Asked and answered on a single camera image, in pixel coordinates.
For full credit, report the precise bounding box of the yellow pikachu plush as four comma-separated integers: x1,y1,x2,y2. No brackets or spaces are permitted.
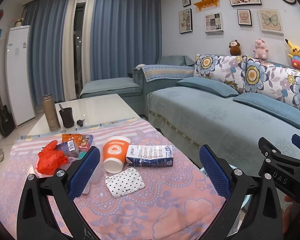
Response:
285,39,300,70

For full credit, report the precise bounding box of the pink patterned table cloth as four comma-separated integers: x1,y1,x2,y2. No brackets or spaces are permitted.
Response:
0,117,227,240

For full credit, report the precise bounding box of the floral cushion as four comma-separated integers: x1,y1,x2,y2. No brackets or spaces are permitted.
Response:
193,54,247,94
241,57,300,111

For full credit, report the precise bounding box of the blue curtain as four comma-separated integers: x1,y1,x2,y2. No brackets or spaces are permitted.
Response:
25,0,69,106
90,0,162,81

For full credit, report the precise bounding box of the dark brown cup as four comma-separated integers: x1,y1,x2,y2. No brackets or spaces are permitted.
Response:
59,107,75,128

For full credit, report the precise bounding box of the pink pig plush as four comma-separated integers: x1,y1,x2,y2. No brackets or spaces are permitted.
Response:
253,38,269,60

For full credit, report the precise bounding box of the black acoustic guitar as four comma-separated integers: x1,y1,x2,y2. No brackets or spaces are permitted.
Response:
0,97,15,137

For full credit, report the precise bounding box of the black car key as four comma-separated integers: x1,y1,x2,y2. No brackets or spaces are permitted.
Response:
77,119,85,127

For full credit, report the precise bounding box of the white coffee table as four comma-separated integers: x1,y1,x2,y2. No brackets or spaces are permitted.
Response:
26,93,141,137

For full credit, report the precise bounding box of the small crown picture frame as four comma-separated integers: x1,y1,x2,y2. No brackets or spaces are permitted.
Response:
237,9,252,26

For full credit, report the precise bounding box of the blue white milk carton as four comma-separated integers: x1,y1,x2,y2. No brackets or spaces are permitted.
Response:
126,145,174,167

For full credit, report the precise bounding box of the cream sheer curtain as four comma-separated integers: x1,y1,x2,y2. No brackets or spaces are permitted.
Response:
62,0,95,101

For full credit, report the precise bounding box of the orange paper cup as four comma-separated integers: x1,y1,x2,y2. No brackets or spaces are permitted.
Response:
103,136,131,174

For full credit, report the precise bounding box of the white refrigerator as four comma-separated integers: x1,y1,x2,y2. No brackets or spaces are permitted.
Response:
6,25,36,127

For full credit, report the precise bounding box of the polka dot paper napkin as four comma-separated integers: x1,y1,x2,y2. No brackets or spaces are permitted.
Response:
105,167,145,198

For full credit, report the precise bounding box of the blue curtain left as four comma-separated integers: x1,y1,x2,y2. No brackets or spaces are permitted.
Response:
25,0,69,106

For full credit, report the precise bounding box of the teal pillow left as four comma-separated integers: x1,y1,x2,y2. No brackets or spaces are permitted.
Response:
177,77,239,98

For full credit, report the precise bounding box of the black tall picture frame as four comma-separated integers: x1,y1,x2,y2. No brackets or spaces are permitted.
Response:
179,9,193,34

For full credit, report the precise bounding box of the teal fabric sofa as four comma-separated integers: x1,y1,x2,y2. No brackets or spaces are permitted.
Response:
80,56,300,175

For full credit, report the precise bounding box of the floral cushion right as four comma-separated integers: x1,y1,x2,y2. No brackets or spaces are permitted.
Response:
241,57,300,111

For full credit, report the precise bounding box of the floral cushion left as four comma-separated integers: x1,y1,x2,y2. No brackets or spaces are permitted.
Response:
193,54,247,94

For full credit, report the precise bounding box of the butterfly picture frame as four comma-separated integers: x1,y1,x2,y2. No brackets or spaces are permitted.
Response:
258,9,283,34

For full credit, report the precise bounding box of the person's right hand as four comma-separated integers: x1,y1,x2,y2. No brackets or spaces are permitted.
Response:
282,196,293,234

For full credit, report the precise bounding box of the teal pillow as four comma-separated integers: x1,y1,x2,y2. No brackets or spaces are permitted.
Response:
233,93,300,129
177,77,239,98

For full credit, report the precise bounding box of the blue curtain right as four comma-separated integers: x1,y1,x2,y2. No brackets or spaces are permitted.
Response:
90,0,162,81

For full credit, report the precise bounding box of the red plastic bag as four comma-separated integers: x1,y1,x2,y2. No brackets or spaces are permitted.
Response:
36,140,68,176

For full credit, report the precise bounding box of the orange snack wrapper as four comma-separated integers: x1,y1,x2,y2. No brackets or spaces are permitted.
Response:
62,133,82,147

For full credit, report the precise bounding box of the bronze thermos bottle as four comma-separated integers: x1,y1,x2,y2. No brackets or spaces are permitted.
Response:
42,94,61,132

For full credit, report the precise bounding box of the teal pillow right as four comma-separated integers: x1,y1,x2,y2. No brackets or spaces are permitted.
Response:
233,93,300,129

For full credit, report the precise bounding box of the orange wall shelf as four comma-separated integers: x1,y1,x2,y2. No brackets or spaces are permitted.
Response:
193,0,219,11

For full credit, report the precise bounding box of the collage picture frame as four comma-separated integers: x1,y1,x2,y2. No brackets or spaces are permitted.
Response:
205,12,224,33

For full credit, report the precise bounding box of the small black picture frame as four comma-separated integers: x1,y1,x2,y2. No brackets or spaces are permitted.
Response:
182,0,191,7

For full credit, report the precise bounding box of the brown monkey plush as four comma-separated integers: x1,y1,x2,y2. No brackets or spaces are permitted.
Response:
229,40,241,56

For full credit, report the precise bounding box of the red blue card box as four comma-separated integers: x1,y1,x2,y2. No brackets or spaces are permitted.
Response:
78,134,93,152

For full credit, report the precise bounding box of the striped armrest cover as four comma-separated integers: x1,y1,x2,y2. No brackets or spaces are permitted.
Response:
133,64,194,82

